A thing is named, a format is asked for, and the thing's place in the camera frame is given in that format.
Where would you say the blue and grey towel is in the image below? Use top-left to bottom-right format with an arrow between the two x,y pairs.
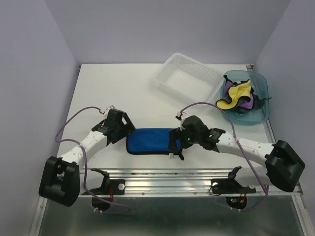
126,128 -> 184,160

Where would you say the teal translucent plastic bin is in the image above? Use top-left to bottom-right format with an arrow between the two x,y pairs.
216,70 -> 271,125

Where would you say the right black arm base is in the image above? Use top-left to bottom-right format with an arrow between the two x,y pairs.
208,166 -> 256,211

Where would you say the purple and grey towel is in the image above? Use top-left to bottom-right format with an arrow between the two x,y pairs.
222,75 -> 254,110

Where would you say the white perforated plastic basket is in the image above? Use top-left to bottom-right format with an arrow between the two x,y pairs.
151,53 -> 224,103

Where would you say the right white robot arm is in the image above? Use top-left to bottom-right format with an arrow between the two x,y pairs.
168,116 -> 305,192

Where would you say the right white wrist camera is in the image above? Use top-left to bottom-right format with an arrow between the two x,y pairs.
175,112 -> 187,123

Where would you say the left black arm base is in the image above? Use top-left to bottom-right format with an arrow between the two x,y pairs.
91,168 -> 126,213

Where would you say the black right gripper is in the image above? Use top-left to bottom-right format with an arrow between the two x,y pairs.
167,126 -> 200,153

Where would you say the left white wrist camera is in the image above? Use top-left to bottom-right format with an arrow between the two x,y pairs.
104,105 -> 116,113

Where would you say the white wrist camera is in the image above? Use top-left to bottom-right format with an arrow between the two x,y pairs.
104,105 -> 116,113
175,112 -> 187,123

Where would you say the yellow and grey towel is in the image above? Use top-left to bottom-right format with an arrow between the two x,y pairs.
216,80 -> 252,110

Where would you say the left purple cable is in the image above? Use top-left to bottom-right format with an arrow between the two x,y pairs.
55,105 -> 132,214

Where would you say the dark grey towel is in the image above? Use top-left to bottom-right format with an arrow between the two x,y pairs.
235,94 -> 271,114

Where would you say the aluminium mounting rail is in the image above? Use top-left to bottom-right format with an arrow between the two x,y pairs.
36,168 -> 303,197

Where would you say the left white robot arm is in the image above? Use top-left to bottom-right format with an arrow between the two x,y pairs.
38,106 -> 135,207

